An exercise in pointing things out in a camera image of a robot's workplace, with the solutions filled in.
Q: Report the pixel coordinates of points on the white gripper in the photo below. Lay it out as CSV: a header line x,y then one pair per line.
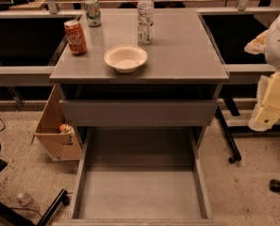
x,y
279,44

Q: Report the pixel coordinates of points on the grey drawer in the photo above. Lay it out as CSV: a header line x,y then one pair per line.
x,y
140,177
138,113

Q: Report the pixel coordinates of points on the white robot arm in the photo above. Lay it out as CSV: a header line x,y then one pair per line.
x,y
268,44

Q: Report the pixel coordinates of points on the grey drawer cabinet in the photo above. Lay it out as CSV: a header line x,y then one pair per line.
x,y
182,65

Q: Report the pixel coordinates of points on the grey top drawer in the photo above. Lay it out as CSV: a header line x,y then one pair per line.
x,y
138,113

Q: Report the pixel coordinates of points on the black table leg with caster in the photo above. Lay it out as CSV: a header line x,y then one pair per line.
x,y
235,157

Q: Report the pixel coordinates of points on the black caster wheel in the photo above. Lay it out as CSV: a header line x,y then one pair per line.
x,y
274,185

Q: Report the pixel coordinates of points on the white paper bowl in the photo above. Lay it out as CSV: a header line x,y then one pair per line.
x,y
125,58

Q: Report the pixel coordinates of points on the clear plastic water bottle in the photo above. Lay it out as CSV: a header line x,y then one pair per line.
x,y
145,10

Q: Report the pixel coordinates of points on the green white soda can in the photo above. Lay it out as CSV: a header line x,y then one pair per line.
x,y
93,13

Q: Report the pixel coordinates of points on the orange soda can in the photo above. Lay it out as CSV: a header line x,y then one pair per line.
x,y
75,37

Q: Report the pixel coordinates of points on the orange fruit in box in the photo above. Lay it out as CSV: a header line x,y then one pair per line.
x,y
63,128

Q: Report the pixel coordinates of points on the cardboard box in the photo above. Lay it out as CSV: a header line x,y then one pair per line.
x,y
59,145

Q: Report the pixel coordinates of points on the plastic bottle on floor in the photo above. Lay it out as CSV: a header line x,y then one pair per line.
x,y
27,202

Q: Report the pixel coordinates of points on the black chair base leg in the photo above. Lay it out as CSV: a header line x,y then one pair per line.
x,y
17,220

